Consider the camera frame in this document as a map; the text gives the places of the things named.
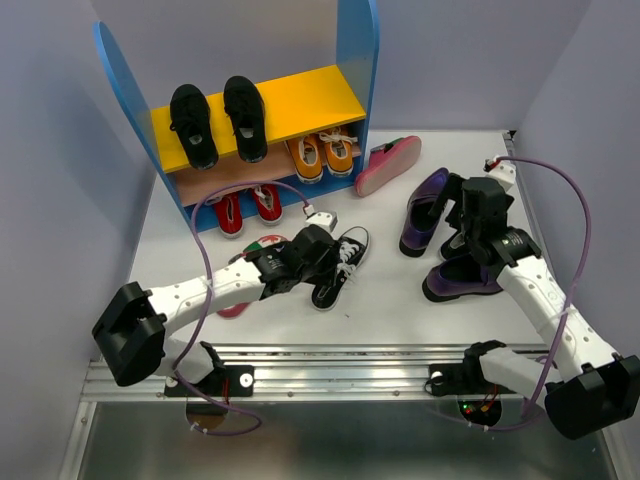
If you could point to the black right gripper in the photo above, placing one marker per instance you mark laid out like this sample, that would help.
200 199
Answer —
453 188

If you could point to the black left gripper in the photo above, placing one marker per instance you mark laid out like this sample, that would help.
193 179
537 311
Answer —
329 261

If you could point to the black white high-top sneaker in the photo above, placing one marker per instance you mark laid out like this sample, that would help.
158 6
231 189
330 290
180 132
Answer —
353 247

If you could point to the pink patterned sandal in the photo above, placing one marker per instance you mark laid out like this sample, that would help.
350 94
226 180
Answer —
262 242
386 162

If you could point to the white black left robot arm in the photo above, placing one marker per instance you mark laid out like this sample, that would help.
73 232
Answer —
135 333

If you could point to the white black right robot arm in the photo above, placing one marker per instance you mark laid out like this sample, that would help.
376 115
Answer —
585 385

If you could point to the purple shoe upper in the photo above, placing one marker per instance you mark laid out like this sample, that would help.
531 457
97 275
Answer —
419 226

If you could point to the purple shoe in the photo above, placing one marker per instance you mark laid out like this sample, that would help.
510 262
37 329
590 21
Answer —
457 277
419 226

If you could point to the purple shoe lower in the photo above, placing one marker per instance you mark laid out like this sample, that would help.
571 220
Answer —
457 277

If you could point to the blue yellow shoe shelf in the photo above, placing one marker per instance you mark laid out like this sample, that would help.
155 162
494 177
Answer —
338 95

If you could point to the black sneaker on top shelf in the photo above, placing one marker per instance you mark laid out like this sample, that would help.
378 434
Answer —
244 106

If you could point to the red sneaker right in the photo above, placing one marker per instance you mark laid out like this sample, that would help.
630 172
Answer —
268 204

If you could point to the red sneaker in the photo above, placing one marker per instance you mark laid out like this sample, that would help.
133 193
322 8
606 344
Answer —
228 214
268 204

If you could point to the red sneaker left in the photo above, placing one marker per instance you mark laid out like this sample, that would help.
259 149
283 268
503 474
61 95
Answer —
228 214

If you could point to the yellow sneaker left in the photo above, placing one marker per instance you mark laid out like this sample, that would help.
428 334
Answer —
306 158

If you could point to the yellow sneaker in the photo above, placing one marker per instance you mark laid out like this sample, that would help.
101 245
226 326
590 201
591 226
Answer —
338 145
306 158

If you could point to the yellow sneaker right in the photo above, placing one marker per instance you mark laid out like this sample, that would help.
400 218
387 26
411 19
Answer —
338 145

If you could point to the black sneaker far left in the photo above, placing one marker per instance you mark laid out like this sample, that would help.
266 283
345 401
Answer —
190 120

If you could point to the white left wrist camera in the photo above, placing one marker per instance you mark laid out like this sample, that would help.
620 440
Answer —
326 220

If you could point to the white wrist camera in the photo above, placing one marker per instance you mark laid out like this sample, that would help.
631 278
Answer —
326 220
504 172

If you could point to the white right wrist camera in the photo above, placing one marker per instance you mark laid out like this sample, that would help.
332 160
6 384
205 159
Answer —
504 172

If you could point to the aluminium mounting rail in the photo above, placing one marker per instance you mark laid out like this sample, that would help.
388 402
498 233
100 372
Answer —
299 373

